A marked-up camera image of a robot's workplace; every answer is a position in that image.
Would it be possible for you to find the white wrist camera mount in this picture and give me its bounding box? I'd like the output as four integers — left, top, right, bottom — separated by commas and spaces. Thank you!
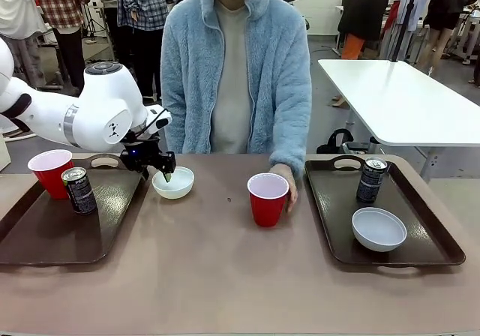
143, 104, 173, 134

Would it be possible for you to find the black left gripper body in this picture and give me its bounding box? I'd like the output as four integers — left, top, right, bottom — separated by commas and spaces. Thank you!
119, 135, 167, 173

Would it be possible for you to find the person in white top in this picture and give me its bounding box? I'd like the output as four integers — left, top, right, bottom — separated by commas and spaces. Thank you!
0, 0, 47, 86

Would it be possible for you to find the person's left hand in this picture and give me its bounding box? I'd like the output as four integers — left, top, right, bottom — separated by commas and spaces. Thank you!
268, 163, 299, 214

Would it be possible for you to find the black stand pole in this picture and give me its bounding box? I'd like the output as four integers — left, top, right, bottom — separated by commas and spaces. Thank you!
389, 0, 418, 63

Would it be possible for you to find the person in blue fleece jacket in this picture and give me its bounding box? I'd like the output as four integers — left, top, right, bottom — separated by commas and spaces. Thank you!
160, 0, 313, 155

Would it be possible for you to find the white hanging garment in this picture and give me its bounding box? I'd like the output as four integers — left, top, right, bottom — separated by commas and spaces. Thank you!
389, 0, 433, 52

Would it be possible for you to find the white folding table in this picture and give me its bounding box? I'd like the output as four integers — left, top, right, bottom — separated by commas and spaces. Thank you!
317, 58, 480, 182

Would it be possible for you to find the black camera cable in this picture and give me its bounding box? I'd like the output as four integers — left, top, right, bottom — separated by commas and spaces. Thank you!
142, 107, 170, 140

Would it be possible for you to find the black tripod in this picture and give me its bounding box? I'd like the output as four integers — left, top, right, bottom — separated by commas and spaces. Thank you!
81, 4, 100, 45

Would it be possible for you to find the dark beverage can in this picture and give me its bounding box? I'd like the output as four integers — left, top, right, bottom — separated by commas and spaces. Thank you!
355, 157, 389, 204
61, 166, 99, 215

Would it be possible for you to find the red plastic cup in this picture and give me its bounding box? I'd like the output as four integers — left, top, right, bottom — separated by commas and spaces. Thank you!
247, 173, 290, 228
27, 148, 75, 201

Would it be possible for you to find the black bag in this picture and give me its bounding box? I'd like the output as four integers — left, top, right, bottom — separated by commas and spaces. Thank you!
316, 128, 376, 155

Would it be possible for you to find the white plastic bowl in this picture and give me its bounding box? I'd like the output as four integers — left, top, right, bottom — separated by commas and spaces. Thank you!
151, 166, 196, 201
351, 206, 408, 253

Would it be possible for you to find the person's right forearm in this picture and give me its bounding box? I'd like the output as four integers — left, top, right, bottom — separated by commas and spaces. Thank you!
160, 103, 188, 154

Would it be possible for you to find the dark brown serving tray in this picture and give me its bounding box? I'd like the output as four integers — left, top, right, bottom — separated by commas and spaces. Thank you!
0, 152, 151, 266
304, 154, 467, 276

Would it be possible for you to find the person in black shorts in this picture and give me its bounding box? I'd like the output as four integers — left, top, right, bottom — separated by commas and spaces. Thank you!
415, 0, 474, 75

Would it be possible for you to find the person's left forearm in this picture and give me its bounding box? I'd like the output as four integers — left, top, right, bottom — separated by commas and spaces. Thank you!
268, 88, 313, 182

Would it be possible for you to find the person in orange trousers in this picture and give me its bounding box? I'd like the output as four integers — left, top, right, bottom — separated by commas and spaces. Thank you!
337, 0, 395, 62

